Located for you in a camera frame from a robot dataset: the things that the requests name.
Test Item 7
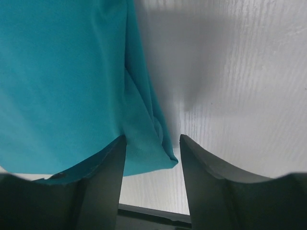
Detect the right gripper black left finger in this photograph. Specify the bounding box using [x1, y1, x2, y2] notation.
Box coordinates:
[0, 136, 127, 230]

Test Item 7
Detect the teal t shirt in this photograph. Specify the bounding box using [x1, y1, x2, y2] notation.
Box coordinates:
[0, 0, 178, 176]

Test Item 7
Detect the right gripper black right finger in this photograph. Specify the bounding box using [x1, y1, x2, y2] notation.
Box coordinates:
[179, 135, 307, 230]

